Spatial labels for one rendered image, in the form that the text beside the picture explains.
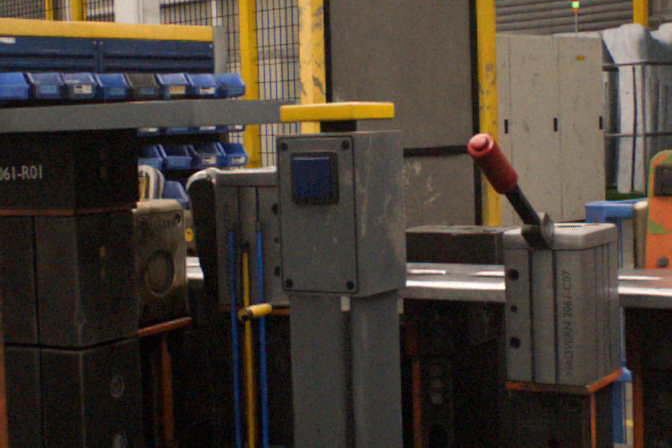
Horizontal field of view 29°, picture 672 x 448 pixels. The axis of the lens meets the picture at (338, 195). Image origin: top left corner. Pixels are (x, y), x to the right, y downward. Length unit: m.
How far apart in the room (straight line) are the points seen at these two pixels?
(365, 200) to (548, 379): 0.22
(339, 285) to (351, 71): 3.51
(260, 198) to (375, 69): 3.38
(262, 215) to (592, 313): 0.29
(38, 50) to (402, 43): 1.31
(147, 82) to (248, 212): 2.98
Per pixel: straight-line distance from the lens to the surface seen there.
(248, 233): 1.10
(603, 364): 1.02
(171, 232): 1.24
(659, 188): 1.30
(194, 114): 0.90
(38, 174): 1.03
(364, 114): 0.88
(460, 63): 4.81
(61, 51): 4.03
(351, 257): 0.87
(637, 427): 1.15
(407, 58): 4.58
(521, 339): 1.00
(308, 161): 0.88
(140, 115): 0.92
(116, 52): 4.14
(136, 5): 6.28
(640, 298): 1.09
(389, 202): 0.90
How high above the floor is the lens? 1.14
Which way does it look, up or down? 3 degrees down
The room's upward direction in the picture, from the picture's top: 2 degrees counter-clockwise
